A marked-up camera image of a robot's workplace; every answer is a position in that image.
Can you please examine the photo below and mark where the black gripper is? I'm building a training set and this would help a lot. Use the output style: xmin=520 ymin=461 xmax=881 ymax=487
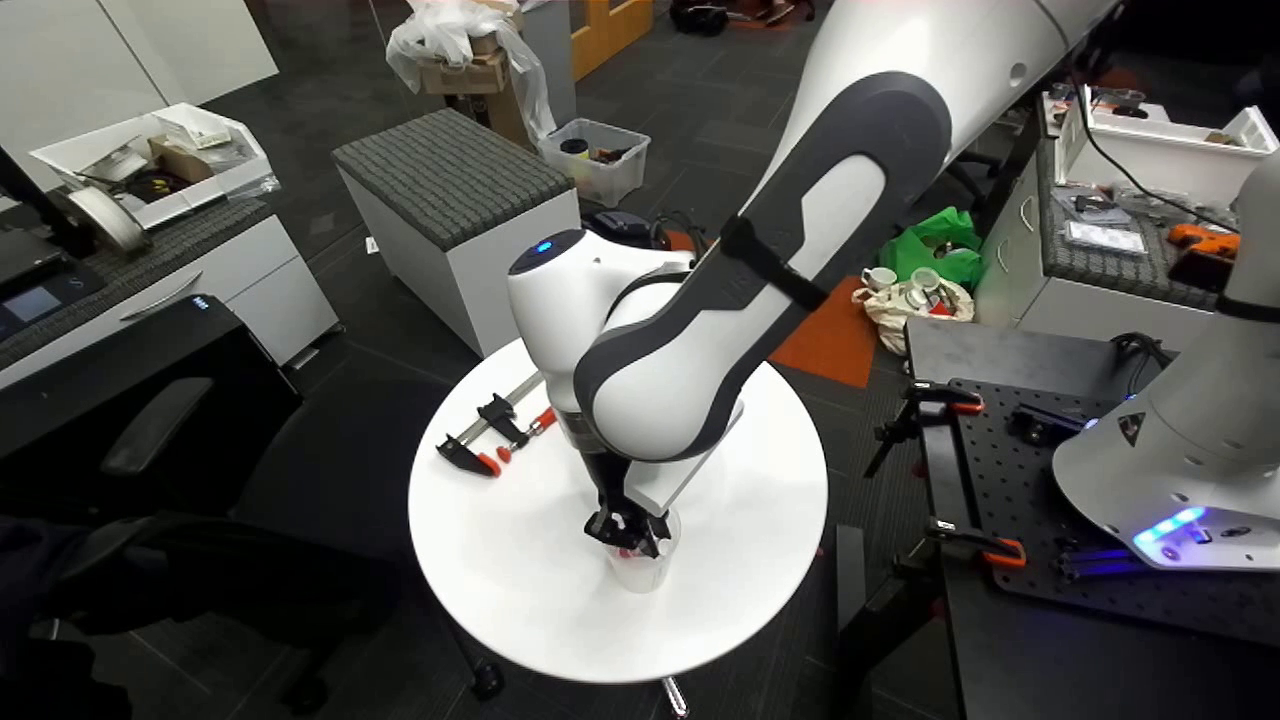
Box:
xmin=583 ymin=451 xmax=652 ymax=552

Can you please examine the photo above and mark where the clear plastic cup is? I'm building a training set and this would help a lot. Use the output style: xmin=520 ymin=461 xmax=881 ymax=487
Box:
xmin=602 ymin=522 xmax=676 ymax=591

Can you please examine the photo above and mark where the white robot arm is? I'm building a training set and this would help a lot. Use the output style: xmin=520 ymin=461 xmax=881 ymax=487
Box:
xmin=508 ymin=0 xmax=1280 ymax=571

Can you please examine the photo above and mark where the round white table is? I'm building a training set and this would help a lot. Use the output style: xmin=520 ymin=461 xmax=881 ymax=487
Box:
xmin=407 ymin=339 xmax=826 ymax=686

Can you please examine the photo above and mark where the orange black bar clamp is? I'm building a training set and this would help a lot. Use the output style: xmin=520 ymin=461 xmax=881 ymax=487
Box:
xmin=437 ymin=375 xmax=554 ymax=475

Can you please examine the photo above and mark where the orange clamp far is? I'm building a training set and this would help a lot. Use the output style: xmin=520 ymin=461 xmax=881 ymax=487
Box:
xmin=864 ymin=385 xmax=989 ymax=475

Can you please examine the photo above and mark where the clear plastic bin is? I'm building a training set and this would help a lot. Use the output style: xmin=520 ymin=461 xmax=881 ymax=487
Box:
xmin=544 ymin=115 xmax=652 ymax=209

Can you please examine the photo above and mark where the grey top white cabinet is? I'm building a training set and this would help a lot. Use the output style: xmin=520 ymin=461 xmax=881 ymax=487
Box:
xmin=330 ymin=110 xmax=581 ymax=355

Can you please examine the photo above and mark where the orange clamp near table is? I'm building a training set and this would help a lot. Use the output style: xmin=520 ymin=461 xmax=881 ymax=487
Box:
xmin=897 ymin=517 xmax=1026 ymax=571

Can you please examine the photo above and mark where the black perforated mounting board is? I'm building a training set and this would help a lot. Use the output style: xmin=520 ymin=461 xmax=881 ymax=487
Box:
xmin=948 ymin=380 xmax=1280 ymax=649

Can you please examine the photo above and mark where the green bag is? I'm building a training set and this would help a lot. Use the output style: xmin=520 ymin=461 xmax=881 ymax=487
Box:
xmin=881 ymin=209 xmax=983 ymax=289

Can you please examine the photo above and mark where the black office chair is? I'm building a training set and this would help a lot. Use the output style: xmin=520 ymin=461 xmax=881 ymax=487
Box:
xmin=0 ymin=298 xmax=445 ymax=720

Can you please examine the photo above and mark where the white printer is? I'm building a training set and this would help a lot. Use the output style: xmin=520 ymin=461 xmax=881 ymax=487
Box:
xmin=34 ymin=106 xmax=279 ymax=229

